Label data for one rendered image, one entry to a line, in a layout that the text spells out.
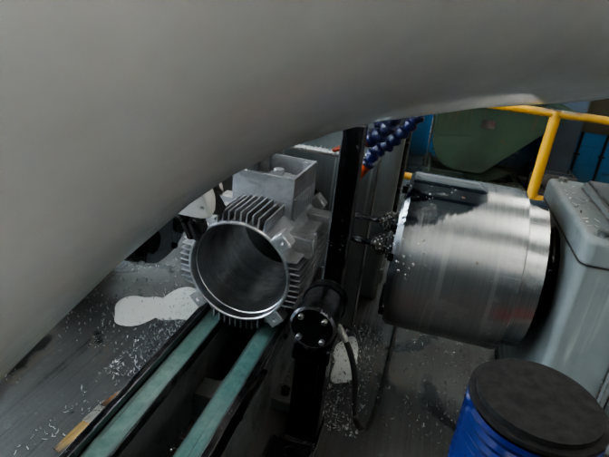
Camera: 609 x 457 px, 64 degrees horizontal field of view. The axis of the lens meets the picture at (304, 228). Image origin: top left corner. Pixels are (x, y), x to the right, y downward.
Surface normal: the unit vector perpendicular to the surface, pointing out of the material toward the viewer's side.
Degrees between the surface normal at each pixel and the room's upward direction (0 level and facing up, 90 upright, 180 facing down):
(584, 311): 90
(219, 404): 0
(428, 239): 58
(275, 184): 90
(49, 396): 0
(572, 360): 90
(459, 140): 86
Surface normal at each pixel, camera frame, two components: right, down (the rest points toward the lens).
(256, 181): -0.29, 0.35
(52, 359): 0.10, -0.91
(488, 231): -0.13, -0.36
